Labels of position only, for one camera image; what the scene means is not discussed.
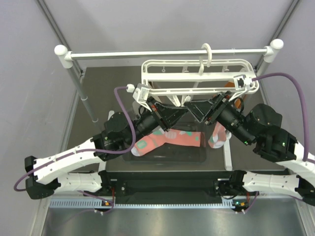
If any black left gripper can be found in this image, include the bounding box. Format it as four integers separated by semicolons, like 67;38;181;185
126;97;188;147

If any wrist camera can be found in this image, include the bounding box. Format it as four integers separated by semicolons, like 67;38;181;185
132;84;151;111
229;74;252;96

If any clear plastic bin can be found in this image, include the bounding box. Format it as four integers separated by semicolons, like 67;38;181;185
123;114;207;164

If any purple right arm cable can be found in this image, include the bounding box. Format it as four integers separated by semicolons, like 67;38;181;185
251;73;310;162

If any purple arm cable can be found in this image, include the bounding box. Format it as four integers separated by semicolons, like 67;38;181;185
13;85;137;192
251;73;310;162

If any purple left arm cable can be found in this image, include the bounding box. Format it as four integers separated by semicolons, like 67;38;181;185
13;85;137;192

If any grey beige sock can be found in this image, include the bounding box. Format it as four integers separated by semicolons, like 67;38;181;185
151;82;174;105

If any white plastic clip hanger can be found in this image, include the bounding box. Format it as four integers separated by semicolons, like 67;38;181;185
136;43;260;107

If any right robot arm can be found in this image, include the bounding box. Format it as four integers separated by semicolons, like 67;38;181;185
184;93;315;206

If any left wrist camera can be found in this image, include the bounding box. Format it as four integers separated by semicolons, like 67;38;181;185
132;84;151;111

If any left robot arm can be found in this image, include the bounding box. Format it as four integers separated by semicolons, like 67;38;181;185
25;97;188;200

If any silver clothes rack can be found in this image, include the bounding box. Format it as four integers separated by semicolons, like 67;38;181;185
54;38;284;170

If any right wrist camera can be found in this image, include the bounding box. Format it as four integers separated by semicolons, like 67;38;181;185
229;74;252;96

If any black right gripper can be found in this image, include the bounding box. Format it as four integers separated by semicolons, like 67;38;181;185
183;90;255;146

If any pink patterned sock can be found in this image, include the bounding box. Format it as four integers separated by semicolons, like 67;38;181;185
131;129;201;156
208;122;232;149

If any orange beige sock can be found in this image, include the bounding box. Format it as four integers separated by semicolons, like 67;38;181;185
224;82;247;109

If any grey cable duct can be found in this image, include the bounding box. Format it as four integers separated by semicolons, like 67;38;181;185
49;199;247;209

